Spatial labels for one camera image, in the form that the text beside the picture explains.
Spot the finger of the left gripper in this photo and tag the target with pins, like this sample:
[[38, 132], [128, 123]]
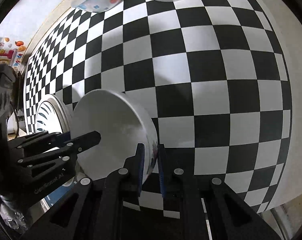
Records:
[[51, 156], [37, 143]]

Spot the black white checkered mat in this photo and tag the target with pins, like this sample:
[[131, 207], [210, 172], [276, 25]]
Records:
[[211, 74]]

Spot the colourful printed box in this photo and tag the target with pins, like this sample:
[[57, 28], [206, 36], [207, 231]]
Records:
[[11, 52]]

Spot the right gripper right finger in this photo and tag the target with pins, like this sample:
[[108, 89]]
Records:
[[209, 209]]

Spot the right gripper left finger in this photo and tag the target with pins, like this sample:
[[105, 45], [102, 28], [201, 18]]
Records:
[[91, 209]]

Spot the white bowl red pattern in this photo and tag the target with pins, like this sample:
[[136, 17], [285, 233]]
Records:
[[122, 123]]

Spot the white plate blue stripes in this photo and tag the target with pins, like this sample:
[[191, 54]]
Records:
[[52, 115]]

